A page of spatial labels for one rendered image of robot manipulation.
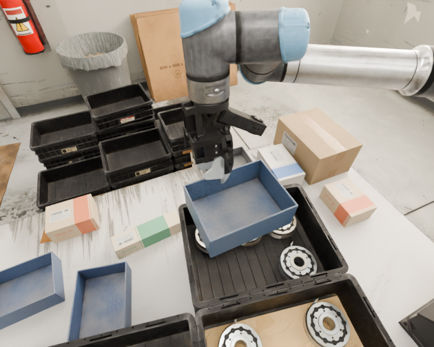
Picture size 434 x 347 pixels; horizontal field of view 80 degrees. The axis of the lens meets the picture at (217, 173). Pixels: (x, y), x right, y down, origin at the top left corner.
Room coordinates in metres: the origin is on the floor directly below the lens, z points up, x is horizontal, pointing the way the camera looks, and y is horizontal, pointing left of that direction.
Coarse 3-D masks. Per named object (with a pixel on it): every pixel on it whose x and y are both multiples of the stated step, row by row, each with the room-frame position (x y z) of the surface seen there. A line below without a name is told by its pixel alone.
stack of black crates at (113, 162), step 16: (112, 144) 1.29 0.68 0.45; (128, 144) 1.33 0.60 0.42; (144, 144) 1.37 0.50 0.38; (160, 144) 1.37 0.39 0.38; (112, 160) 1.21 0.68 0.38; (128, 160) 1.21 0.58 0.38; (144, 160) 1.10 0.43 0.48; (160, 160) 1.14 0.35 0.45; (112, 176) 1.02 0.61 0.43; (128, 176) 1.06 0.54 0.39; (144, 176) 1.08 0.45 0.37; (160, 176) 1.13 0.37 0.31
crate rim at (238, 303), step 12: (336, 276) 0.25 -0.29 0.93; (348, 276) 0.25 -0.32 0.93; (288, 288) 0.22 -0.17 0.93; (300, 288) 0.22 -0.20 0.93; (360, 288) 0.22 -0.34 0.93; (240, 300) 0.19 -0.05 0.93; (252, 300) 0.19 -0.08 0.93; (264, 300) 0.19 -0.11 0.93; (204, 312) 0.17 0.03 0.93; (216, 312) 0.17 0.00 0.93; (372, 312) 0.17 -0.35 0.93; (204, 336) 0.12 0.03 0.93; (384, 336) 0.12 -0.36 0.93
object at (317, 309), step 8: (320, 304) 0.20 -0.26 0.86; (328, 304) 0.20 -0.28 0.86; (312, 312) 0.18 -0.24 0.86; (320, 312) 0.18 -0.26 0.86; (328, 312) 0.18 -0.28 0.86; (336, 312) 0.18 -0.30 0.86; (312, 320) 0.17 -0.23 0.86; (344, 320) 0.17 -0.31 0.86; (312, 328) 0.15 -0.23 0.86; (344, 328) 0.15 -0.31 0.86; (312, 336) 0.13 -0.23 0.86; (320, 336) 0.13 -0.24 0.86; (328, 336) 0.13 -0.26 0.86; (336, 336) 0.13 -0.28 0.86; (344, 336) 0.13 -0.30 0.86; (320, 344) 0.12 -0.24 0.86; (328, 344) 0.12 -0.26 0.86; (336, 344) 0.12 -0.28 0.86; (344, 344) 0.12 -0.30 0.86
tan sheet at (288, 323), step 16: (304, 304) 0.21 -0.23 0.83; (336, 304) 0.21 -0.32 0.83; (256, 320) 0.17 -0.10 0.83; (272, 320) 0.17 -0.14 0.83; (288, 320) 0.17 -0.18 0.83; (208, 336) 0.14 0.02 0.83; (272, 336) 0.14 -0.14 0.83; (288, 336) 0.14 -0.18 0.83; (304, 336) 0.14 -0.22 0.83; (352, 336) 0.14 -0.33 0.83
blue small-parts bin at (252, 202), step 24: (240, 168) 0.42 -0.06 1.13; (264, 168) 0.43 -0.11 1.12; (192, 192) 0.37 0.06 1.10; (216, 192) 0.40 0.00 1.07; (240, 192) 0.40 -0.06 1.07; (264, 192) 0.40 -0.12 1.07; (192, 216) 0.32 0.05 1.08; (216, 216) 0.33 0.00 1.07; (240, 216) 0.33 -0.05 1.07; (264, 216) 0.33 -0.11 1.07; (288, 216) 0.31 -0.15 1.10; (216, 240) 0.24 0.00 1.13; (240, 240) 0.26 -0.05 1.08
